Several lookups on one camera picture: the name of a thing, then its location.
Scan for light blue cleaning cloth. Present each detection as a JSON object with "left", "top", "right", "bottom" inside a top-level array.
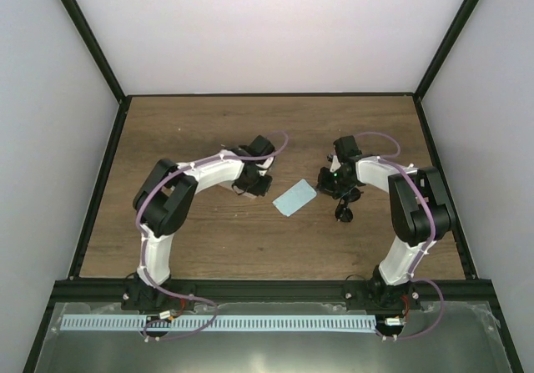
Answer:
[{"left": 272, "top": 179, "right": 317, "bottom": 217}]

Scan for black right frame post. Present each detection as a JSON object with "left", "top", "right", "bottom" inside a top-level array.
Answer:
[{"left": 414, "top": 0, "right": 480, "bottom": 102}]

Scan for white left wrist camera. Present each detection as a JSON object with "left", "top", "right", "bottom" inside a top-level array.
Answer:
[{"left": 256, "top": 157, "right": 275, "bottom": 175}]

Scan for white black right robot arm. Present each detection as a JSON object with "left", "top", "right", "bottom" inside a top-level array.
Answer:
[{"left": 316, "top": 136, "right": 456, "bottom": 309}]

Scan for pink glasses case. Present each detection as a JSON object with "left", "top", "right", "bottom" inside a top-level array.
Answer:
[{"left": 219, "top": 161, "right": 258, "bottom": 199}]

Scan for black frame post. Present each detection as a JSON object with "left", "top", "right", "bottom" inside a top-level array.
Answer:
[
  {"left": 414, "top": 0, "right": 480, "bottom": 102},
  {"left": 60, "top": 0, "right": 126, "bottom": 104}
]

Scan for black right table rail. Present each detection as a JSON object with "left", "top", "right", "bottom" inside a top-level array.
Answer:
[{"left": 412, "top": 94, "right": 479, "bottom": 280}]

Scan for black front mounting rail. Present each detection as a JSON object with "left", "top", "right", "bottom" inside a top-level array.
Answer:
[{"left": 48, "top": 279, "right": 499, "bottom": 312}]

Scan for light blue slotted cable duct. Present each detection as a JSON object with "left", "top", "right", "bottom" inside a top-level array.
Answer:
[{"left": 59, "top": 315, "right": 376, "bottom": 333}]

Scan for metal front tray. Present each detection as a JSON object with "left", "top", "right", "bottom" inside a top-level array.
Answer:
[{"left": 35, "top": 302, "right": 511, "bottom": 372}]

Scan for black table rail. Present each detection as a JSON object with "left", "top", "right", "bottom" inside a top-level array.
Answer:
[
  {"left": 68, "top": 96, "right": 132, "bottom": 280},
  {"left": 412, "top": 94, "right": 479, "bottom": 280}
]

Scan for black sunglasses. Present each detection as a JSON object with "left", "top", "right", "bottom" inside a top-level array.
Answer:
[{"left": 335, "top": 187, "right": 361, "bottom": 223}]

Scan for black left table rail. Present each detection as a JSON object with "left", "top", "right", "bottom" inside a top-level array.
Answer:
[{"left": 68, "top": 96, "right": 132, "bottom": 280}]

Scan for black left frame post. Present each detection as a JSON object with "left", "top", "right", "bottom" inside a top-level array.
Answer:
[{"left": 60, "top": 0, "right": 126, "bottom": 104}]

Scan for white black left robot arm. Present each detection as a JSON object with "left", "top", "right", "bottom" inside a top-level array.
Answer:
[{"left": 124, "top": 135, "right": 277, "bottom": 310}]

